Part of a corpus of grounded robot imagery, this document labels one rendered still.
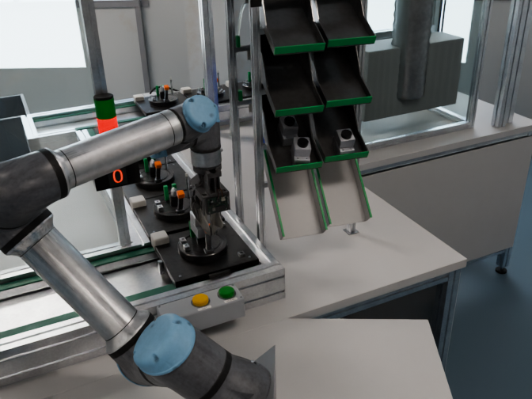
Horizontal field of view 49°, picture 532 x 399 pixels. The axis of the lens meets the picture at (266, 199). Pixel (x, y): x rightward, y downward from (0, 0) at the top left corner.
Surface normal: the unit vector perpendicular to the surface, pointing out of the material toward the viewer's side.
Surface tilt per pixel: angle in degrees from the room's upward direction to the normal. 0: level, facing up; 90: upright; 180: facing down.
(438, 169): 90
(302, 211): 45
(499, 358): 0
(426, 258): 0
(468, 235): 90
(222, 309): 90
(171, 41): 90
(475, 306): 0
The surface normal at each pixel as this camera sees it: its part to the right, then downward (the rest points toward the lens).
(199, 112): 0.53, -0.22
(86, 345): 0.43, 0.41
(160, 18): -0.04, 0.47
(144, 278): -0.03, -0.88
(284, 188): 0.17, -0.31
